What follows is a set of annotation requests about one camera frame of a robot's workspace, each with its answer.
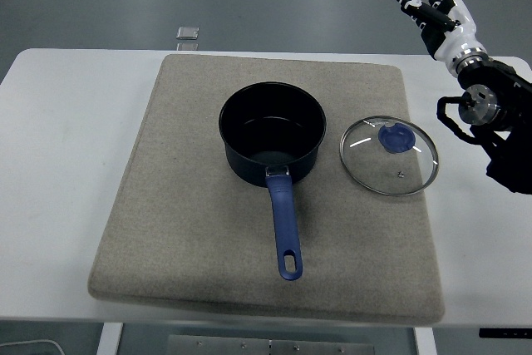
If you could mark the grey metal plate with screws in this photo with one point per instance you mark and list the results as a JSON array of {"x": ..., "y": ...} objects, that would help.
[{"x": 270, "y": 346}]

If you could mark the beige fabric mat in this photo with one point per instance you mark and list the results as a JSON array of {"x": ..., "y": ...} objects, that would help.
[{"x": 178, "y": 205}]

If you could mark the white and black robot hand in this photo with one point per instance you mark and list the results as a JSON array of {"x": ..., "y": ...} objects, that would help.
[{"x": 455, "y": 39}]

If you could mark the white table leg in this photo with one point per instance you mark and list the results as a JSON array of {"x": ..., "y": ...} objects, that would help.
[
  {"x": 425, "y": 342},
  {"x": 109, "y": 340}
]

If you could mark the glass pot lid blue knob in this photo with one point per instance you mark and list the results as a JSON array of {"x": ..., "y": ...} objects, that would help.
[{"x": 374, "y": 168}]

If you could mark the black table control panel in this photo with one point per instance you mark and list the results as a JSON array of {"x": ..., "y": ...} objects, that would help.
[{"x": 505, "y": 332}]

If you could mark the small silver floor plate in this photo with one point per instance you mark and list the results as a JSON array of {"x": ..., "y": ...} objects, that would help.
[
  {"x": 187, "y": 33},
  {"x": 187, "y": 46}
]

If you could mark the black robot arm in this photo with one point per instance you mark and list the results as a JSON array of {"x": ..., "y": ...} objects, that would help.
[{"x": 507, "y": 122}]

